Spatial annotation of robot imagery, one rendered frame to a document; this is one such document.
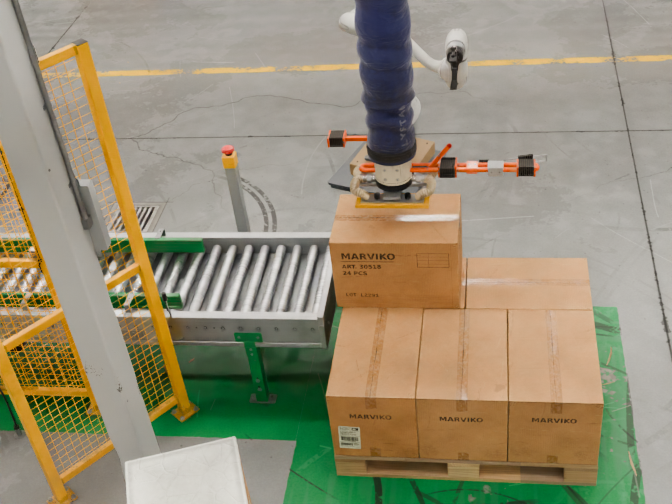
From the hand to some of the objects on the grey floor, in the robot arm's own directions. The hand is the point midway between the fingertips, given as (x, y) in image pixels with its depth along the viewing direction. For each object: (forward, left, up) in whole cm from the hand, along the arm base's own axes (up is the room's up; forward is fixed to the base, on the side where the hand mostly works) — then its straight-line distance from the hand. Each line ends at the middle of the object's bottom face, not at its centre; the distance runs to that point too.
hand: (453, 74), depth 429 cm
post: (+46, -108, -162) cm, 201 cm away
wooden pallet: (+52, +40, -153) cm, 166 cm away
